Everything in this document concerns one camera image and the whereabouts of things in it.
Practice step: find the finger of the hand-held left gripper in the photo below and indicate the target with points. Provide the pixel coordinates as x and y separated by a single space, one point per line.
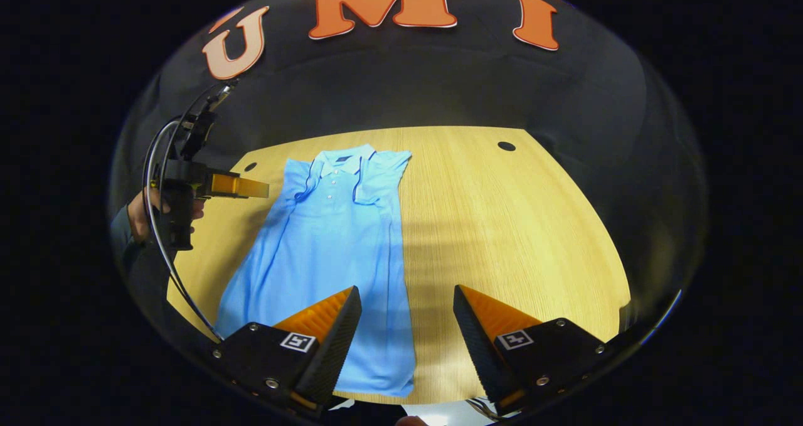
241 186

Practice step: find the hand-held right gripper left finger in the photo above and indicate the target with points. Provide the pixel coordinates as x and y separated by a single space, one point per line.
335 351

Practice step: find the white cloth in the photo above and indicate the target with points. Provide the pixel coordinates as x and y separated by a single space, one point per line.
448 413

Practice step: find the light blue T-shirt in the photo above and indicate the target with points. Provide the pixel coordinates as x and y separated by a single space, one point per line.
332 256

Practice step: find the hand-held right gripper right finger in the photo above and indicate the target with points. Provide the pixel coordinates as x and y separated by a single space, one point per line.
480 351

